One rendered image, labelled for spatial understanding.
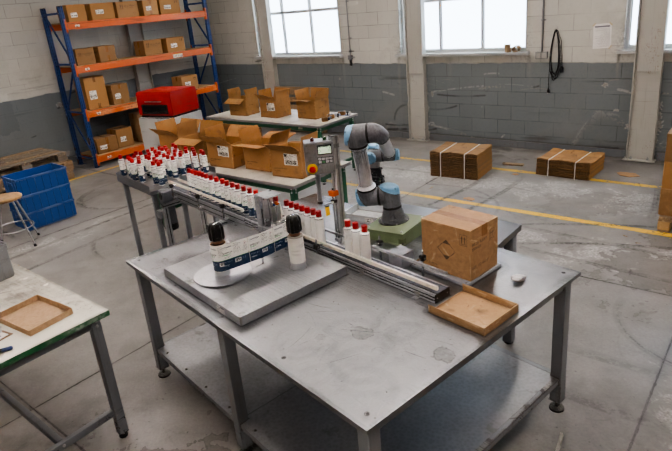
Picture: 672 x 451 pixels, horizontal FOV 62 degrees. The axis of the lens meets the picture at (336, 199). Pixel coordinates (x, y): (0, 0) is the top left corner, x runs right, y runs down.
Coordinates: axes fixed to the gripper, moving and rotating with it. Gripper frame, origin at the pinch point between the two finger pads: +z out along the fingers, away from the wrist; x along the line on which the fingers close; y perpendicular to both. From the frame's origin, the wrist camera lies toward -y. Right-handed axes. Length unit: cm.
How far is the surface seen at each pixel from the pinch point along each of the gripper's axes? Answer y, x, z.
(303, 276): 17, -105, 7
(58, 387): -151, -163, 95
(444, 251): 79, -68, -2
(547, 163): 29, 367, 81
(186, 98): -455, 256, -11
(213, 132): -225, 79, -14
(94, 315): -69, -172, 15
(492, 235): 99, -54, -8
